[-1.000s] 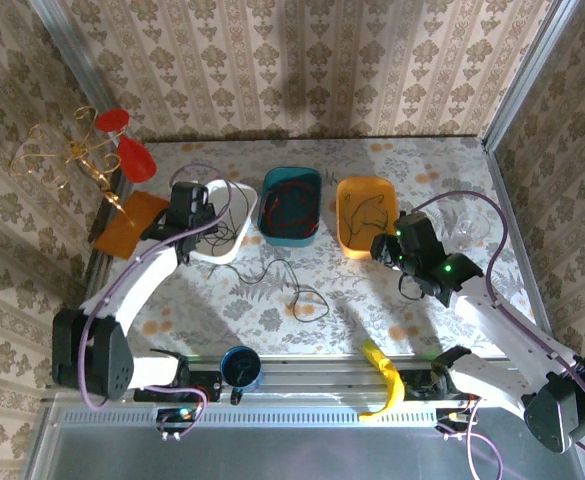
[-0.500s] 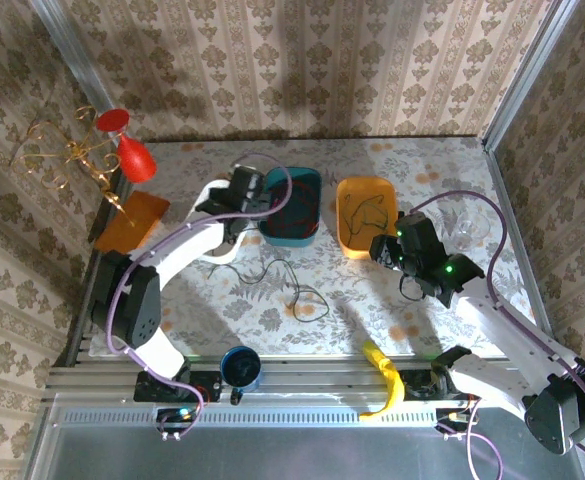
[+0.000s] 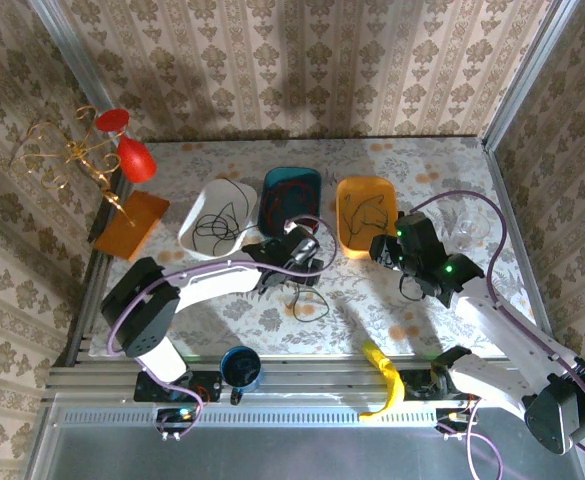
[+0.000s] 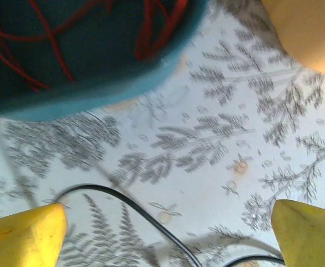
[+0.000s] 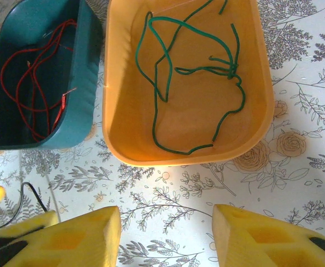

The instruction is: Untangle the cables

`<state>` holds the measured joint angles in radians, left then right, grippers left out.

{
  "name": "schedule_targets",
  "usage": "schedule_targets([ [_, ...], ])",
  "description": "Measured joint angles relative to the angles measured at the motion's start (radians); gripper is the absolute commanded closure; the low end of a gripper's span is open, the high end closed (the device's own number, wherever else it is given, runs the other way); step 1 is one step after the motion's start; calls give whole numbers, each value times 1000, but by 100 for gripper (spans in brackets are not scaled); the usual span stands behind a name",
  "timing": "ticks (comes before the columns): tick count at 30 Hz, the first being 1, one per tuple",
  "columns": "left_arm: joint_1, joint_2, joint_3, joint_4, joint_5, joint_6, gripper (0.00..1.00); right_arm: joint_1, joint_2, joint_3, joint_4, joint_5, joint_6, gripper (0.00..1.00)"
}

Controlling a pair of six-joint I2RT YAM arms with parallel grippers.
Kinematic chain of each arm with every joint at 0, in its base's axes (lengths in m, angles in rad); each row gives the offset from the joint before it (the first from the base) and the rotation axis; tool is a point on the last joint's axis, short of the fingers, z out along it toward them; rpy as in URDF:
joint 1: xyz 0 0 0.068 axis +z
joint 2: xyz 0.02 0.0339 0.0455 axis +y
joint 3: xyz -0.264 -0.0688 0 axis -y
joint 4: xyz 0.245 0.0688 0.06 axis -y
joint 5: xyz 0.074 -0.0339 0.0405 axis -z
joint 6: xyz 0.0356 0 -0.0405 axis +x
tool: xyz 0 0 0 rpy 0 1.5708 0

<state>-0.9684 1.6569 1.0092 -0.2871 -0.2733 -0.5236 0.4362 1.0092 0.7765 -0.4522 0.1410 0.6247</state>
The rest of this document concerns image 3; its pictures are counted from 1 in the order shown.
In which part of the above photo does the aluminium frame post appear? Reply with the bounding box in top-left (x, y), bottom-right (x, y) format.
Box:
top-left (27, 0), bottom-right (123, 131)
top-left (481, 0), bottom-right (573, 151)

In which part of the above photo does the aluminium side rail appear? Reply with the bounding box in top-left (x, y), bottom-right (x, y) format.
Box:
top-left (56, 174), bottom-right (128, 361)
top-left (485, 147), bottom-right (557, 331)

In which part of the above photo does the gold wire stand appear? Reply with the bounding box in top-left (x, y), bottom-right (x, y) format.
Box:
top-left (12, 105), bottom-right (136, 229)

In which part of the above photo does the orange block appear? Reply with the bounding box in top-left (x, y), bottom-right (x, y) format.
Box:
top-left (93, 189), bottom-right (172, 263)

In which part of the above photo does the floral patterned tablecloth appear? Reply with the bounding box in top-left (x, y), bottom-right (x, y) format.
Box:
top-left (89, 138), bottom-right (556, 359)

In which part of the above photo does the red plastic goblet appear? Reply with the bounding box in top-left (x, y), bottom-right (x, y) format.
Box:
top-left (95, 108), bottom-right (158, 184)

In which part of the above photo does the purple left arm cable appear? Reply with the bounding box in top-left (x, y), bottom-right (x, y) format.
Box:
top-left (107, 215), bottom-right (337, 359)

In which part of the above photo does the yellow banana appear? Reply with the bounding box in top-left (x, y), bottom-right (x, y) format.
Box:
top-left (358, 339), bottom-right (406, 425)

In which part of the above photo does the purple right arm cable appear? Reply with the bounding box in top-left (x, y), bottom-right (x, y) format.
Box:
top-left (410, 190), bottom-right (585, 464)

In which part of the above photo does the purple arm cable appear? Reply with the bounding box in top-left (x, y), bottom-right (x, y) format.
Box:
top-left (410, 190), bottom-right (585, 464)
top-left (107, 215), bottom-right (337, 359)

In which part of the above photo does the red cable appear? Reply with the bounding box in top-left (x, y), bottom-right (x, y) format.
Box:
top-left (263, 184), bottom-right (293, 235)
top-left (271, 178), bottom-right (319, 221)

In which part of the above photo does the green cable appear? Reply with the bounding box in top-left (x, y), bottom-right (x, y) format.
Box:
top-left (356, 195), bottom-right (386, 226)
top-left (343, 196), bottom-right (368, 247)
top-left (366, 204), bottom-right (392, 232)
top-left (349, 214), bottom-right (373, 249)

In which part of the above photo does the white plastic bin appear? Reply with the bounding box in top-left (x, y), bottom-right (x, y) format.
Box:
top-left (176, 177), bottom-right (259, 260)

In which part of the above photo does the orange plastic bin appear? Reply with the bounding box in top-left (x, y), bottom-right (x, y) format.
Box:
top-left (335, 175), bottom-right (399, 260)

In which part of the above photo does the blue cup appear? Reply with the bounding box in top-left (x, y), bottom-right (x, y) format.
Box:
top-left (219, 345), bottom-right (264, 394)

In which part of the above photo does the small circuit board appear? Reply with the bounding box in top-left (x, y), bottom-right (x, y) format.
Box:
top-left (434, 405), bottom-right (475, 442)
top-left (152, 405), bottom-right (204, 444)

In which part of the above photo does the aluminium front rail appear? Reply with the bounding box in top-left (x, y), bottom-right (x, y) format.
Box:
top-left (46, 354), bottom-right (585, 426)

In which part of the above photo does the clear drinking glass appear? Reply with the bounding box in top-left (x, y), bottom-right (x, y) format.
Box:
top-left (451, 209), bottom-right (493, 251)

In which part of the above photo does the teal plastic bin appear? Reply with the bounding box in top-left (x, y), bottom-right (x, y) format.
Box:
top-left (259, 166), bottom-right (323, 240)

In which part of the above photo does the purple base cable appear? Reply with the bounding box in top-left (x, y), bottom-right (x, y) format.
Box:
top-left (435, 398), bottom-right (505, 480)

